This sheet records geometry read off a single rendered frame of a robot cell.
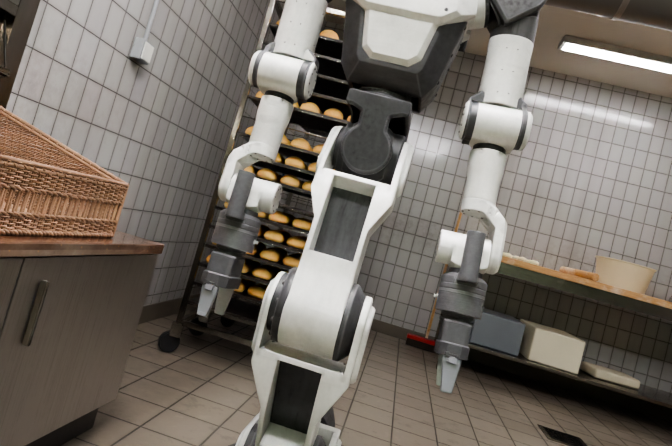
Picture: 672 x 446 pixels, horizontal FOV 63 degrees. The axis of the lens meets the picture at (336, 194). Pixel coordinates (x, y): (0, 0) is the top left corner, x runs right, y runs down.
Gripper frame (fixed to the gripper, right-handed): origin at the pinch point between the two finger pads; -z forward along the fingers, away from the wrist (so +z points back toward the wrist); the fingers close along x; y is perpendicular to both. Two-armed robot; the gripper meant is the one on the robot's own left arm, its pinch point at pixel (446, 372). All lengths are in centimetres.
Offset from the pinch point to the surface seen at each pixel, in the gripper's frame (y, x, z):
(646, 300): 150, -295, 63
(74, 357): -86, -25, -20
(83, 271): -85, -15, 1
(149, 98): -137, -109, 76
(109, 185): -89, -20, 23
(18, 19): -136, -25, 65
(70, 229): -89, -11, 10
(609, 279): 136, -329, 77
